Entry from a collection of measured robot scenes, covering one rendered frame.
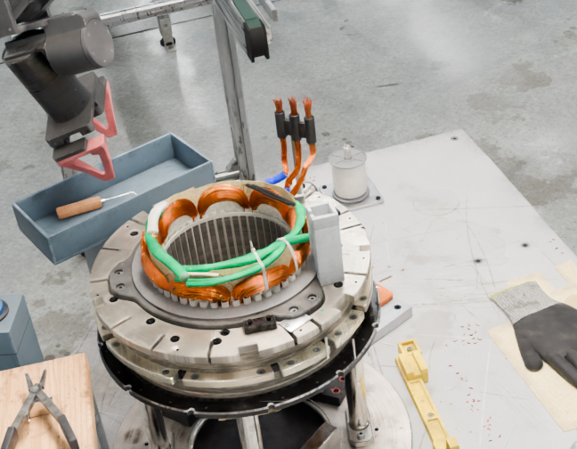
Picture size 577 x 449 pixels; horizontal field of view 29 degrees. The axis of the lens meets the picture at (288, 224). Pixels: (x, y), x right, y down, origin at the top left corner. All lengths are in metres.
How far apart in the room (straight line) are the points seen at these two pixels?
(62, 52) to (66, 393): 0.40
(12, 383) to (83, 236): 0.29
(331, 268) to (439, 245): 0.59
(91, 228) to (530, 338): 0.62
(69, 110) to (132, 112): 2.48
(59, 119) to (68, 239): 0.15
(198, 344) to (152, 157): 0.48
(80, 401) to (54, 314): 1.87
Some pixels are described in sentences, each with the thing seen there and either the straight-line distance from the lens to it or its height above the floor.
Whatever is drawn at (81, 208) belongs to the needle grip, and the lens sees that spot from 1.51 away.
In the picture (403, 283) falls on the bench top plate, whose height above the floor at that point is 0.78.
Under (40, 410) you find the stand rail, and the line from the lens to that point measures 1.17.
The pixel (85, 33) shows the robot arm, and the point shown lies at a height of 1.32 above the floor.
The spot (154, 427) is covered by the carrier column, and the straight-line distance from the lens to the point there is 1.42.
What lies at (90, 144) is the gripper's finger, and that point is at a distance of 1.39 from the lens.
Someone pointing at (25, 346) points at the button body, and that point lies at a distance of 1.40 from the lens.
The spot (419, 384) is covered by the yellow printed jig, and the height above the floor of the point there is 0.79.
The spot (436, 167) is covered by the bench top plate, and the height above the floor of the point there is 0.78.
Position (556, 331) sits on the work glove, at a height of 0.80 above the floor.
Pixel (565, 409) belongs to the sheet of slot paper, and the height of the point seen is 0.78.
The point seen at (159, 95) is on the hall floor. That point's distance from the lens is 3.94.
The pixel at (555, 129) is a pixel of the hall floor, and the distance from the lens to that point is 3.56.
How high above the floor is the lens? 1.86
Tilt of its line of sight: 36 degrees down
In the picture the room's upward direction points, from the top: 7 degrees counter-clockwise
